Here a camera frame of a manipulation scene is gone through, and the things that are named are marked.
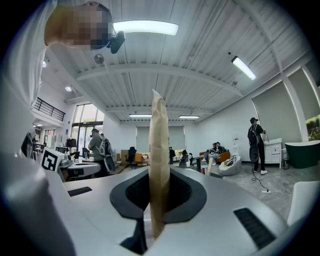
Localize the grey beanbag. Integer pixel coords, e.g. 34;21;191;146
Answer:
218;155;243;177

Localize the black floor cable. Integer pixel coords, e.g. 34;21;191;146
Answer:
251;169;267;192

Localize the wide ceiling light panel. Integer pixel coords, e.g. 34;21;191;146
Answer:
112;20;180;36

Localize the orange chair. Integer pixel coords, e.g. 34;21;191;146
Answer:
133;152;144;167

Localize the cardboard box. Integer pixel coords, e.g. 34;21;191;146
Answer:
120;149;131;166

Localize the black head-worn camera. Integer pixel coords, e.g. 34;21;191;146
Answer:
106;30;126;55

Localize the white cabinet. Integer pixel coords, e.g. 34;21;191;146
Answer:
263;137;285;169

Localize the black white oval backpack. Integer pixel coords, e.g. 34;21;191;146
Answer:
249;124;261;163
98;136;116;173

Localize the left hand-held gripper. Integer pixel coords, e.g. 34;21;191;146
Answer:
41;146;75;173

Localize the striped black white clothing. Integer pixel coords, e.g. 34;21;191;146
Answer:
223;154;238;166

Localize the person's white shirt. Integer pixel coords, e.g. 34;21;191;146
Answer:
1;0;77;256

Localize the black office chair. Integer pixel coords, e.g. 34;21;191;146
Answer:
124;146;138;170

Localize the person's head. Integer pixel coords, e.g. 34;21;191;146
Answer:
44;1;115;51

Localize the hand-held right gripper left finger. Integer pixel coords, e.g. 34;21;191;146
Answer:
56;166;151;256

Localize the white water dispenser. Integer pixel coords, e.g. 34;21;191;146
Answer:
231;134;240;161

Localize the wooden stick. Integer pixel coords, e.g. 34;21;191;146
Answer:
148;89;171;241

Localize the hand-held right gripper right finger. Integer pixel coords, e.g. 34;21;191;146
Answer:
152;166;288;256

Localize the orange sofa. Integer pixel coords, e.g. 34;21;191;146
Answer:
199;151;231;165

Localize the dark green bathtub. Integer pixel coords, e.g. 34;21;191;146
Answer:
284;140;320;170

